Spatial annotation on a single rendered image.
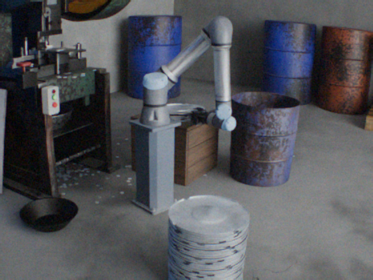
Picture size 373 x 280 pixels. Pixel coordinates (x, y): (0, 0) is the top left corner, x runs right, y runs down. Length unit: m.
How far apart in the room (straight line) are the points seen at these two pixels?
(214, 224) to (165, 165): 0.71
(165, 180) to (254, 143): 0.58
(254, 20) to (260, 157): 3.07
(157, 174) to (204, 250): 0.73
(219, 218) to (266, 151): 0.99
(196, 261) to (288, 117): 1.19
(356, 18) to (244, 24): 1.41
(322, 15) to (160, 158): 3.39
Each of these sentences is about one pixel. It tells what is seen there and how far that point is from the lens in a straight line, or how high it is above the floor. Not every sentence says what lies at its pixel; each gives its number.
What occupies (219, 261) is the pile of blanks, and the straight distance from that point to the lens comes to 1.48.
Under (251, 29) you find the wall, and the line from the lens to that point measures 5.28.
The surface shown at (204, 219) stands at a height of 0.31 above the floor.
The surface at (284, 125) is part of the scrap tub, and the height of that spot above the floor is 0.38.
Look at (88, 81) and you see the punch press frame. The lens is 2.46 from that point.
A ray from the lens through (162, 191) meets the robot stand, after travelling 2.14.
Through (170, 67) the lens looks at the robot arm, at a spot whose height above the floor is 0.71.
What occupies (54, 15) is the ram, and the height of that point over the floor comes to 0.98.
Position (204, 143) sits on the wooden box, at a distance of 2.53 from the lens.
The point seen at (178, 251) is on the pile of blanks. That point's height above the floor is 0.21.
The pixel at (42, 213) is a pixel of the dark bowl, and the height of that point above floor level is 0.01.
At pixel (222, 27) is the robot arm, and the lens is 1.97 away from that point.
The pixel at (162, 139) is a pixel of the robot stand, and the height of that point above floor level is 0.38.
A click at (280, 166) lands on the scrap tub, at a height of 0.13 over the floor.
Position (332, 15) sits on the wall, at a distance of 5.00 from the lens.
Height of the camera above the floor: 1.04
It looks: 19 degrees down
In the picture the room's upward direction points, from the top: 2 degrees clockwise
